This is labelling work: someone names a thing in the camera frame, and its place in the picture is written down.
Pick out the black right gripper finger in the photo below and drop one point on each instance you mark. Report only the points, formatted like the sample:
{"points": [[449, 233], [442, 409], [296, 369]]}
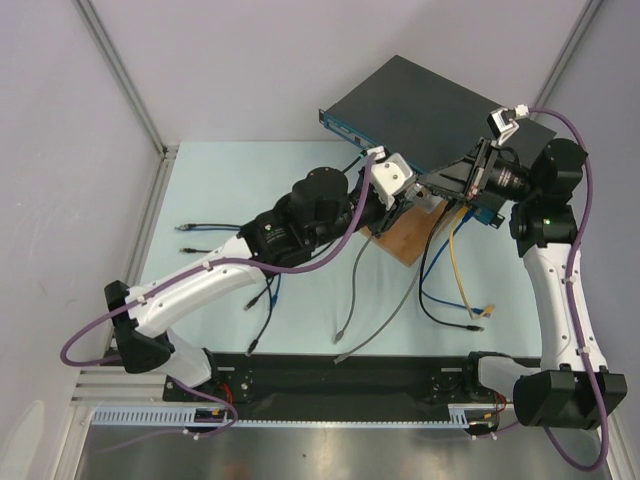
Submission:
{"points": [[445, 190], [456, 171]]}

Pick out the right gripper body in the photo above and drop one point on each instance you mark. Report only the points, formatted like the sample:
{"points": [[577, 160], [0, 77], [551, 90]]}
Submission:
{"points": [[476, 171]]}

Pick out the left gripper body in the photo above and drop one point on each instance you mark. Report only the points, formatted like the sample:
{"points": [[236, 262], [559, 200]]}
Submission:
{"points": [[378, 217]]}

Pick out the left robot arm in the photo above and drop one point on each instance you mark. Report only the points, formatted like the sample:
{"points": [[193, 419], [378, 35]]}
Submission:
{"points": [[319, 209]]}

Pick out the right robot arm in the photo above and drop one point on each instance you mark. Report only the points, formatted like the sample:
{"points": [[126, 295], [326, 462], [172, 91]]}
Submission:
{"points": [[573, 388]]}

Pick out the wooden base board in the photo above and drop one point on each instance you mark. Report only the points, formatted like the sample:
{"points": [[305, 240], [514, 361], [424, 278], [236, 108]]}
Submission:
{"points": [[406, 239]]}

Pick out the metal switch stand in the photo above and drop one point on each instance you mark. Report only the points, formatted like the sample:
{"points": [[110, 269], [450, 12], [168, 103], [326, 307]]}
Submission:
{"points": [[427, 201]]}

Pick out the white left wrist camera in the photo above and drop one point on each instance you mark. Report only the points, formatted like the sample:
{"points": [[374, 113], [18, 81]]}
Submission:
{"points": [[390, 175]]}

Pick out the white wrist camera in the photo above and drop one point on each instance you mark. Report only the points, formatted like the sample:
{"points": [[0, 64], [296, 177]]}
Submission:
{"points": [[503, 122], [390, 175]]}

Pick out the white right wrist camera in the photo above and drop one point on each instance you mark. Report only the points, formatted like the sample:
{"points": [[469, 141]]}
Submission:
{"points": [[503, 122]]}

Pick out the black cable teal plug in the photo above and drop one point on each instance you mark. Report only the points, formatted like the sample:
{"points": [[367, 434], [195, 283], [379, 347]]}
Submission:
{"points": [[351, 165]]}

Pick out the blue-faced black network switch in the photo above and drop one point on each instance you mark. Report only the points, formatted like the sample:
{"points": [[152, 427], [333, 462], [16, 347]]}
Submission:
{"points": [[428, 119]]}

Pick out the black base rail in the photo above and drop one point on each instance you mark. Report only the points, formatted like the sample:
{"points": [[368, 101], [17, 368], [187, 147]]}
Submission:
{"points": [[367, 389]]}

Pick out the right aluminium frame post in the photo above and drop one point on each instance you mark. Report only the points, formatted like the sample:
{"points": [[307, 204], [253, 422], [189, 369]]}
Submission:
{"points": [[585, 20]]}

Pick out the aluminium frame post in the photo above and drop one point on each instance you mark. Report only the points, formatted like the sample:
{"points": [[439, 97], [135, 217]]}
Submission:
{"points": [[108, 50], [585, 20]]}

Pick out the white slotted cable duct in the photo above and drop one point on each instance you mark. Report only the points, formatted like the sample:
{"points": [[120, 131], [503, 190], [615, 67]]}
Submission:
{"points": [[204, 417]]}

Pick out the left aluminium frame post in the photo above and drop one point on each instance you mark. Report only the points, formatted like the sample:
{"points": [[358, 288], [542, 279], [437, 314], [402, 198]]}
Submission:
{"points": [[108, 50]]}

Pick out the aluminium front frame rail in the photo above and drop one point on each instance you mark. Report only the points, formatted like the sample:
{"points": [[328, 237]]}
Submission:
{"points": [[111, 385]]}

